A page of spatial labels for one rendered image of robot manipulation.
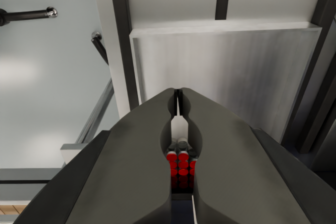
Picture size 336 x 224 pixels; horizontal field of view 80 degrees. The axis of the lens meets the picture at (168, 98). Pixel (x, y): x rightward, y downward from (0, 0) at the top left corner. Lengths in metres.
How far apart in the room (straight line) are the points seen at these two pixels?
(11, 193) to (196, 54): 0.54
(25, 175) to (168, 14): 0.55
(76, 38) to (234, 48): 1.13
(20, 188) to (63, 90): 1.01
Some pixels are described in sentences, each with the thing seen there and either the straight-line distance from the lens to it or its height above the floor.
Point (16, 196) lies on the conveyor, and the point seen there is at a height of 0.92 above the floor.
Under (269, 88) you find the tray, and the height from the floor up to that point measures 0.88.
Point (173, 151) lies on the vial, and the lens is 0.41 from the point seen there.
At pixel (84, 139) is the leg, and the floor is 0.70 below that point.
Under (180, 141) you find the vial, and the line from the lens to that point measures 0.43.
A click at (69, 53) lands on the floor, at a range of 1.42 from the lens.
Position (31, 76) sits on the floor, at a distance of 1.63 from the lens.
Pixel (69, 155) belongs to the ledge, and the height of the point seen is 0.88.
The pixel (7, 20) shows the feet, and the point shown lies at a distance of 1.37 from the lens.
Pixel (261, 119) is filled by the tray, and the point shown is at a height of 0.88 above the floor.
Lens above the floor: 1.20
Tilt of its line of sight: 57 degrees down
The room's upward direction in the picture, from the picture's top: 179 degrees counter-clockwise
